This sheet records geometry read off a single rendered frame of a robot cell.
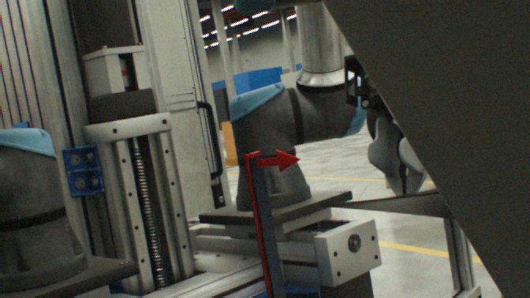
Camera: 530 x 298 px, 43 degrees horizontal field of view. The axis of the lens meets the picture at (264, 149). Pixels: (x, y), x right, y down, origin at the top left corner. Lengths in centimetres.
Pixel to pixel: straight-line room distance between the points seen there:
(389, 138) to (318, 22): 55
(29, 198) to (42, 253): 8
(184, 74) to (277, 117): 149
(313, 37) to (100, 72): 39
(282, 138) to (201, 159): 149
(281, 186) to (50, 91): 45
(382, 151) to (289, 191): 58
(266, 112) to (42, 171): 46
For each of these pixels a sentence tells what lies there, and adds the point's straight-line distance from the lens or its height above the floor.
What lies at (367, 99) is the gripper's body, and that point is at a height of 123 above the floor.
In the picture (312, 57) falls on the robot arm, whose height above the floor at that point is 131.
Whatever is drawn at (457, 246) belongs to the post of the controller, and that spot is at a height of 94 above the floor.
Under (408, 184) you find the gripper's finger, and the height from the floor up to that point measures 113.
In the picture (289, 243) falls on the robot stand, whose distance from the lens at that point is 126.
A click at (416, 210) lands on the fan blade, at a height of 110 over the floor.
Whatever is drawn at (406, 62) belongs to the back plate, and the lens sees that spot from 24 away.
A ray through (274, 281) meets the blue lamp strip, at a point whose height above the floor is 105.
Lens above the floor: 125
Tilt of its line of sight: 4 degrees down
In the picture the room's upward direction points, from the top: 10 degrees counter-clockwise
